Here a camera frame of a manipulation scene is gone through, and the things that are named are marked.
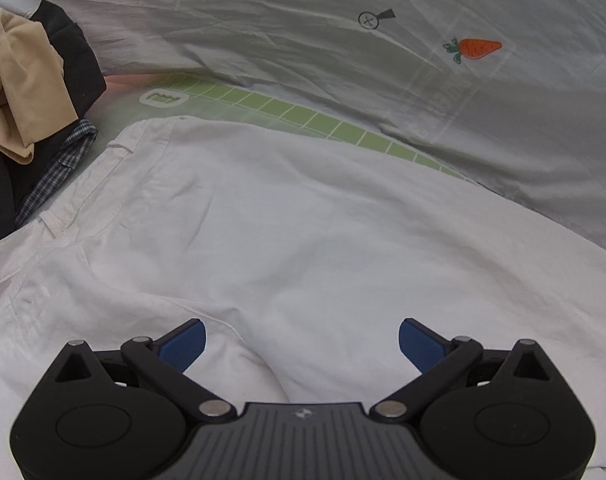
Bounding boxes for white pants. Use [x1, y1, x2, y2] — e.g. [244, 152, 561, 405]
[0, 116, 606, 480]

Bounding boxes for grey printed sheet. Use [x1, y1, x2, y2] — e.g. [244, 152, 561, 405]
[0, 0, 606, 261]

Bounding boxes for black garment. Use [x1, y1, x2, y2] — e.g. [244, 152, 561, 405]
[0, 0, 106, 256]

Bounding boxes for beige garment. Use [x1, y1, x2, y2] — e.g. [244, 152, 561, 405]
[0, 7, 79, 165]

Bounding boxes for green grid mat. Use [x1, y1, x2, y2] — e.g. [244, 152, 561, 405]
[103, 72, 606, 480]

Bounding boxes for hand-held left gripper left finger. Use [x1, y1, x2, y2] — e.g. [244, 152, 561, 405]
[48, 318, 234, 418]

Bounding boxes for blue plaid shirt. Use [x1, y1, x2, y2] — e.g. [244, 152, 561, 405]
[16, 119, 99, 227]

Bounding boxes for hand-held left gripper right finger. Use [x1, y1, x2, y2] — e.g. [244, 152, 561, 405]
[370, 318, 554, 418]

